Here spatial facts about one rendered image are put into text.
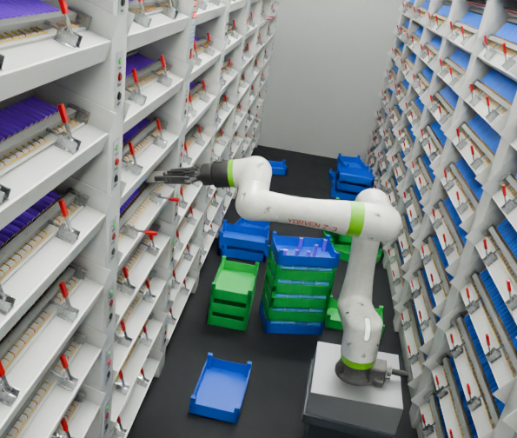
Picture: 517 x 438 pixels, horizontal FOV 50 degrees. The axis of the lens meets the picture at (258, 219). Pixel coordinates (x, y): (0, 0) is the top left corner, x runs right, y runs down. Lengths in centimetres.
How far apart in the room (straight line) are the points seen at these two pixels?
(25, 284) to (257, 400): 158
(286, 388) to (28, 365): 156
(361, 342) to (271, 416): 63
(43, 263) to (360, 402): 124
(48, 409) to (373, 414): 111
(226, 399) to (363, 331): 77
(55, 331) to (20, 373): 14
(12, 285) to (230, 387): 159
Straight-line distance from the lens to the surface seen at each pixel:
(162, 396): 247
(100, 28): 126
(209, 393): 249
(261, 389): 255
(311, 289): 278
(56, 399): 144
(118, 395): 203
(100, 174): 134
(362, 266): 205
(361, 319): 198
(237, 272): 302
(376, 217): 179
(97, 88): 129
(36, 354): 125
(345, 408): 205
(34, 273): 113
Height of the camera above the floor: 168
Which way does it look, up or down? 25 degrees down
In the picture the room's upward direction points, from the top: 9 degrees clockwise
